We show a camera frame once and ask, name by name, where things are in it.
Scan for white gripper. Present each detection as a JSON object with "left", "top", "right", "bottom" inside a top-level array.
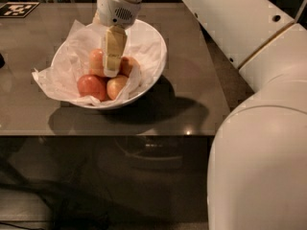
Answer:
[{"left": 92, "top": 0, "right": 141, "bottom": 78}]

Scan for red-yellow apple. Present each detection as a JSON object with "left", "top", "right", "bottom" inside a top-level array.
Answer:
[{"left": 89, "top": 49, "right": 105, "bottom": 77}]

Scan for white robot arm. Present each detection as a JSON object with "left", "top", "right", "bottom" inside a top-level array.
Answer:
[{"left": 181, "top": 0, "right": 307, "bottom": 230}]

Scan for right back apple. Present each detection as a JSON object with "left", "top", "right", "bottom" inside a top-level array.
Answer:
[{"left": 119, "top": 57, "right": 140, "bottom": 77}]

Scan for front right yellow apple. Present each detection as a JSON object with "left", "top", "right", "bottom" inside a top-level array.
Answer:
[{"left": 106, "top": 75, "right": 128, "bottom": 100}]

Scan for front left red apple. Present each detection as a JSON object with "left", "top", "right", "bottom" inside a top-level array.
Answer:
[{"left": 77, "top": 75, "right": 106, "bottom": 102}]

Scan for white bowl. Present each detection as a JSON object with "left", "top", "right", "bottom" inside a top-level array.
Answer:
[{"left": 51, "top": 17, "right": 168, "bottom": 110}]

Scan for white crumpled paper liner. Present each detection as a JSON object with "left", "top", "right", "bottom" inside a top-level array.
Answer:
[{"left": 31, "top": 19, "right": 163, "bottom": 107}]

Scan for black white fiducial marker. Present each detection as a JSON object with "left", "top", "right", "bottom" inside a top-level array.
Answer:
[{"left": 0, "top": 2, "right": 39, "bottom": 18}]

